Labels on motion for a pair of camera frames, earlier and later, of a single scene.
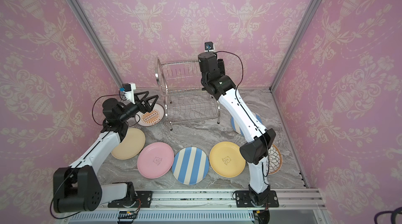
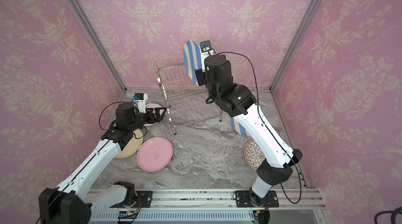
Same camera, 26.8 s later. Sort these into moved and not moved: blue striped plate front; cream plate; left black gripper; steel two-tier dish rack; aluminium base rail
Moved: left black gripper; blue striped plate front
Not moved: steel two-tier dish rack; cream plate; aluminium base rail
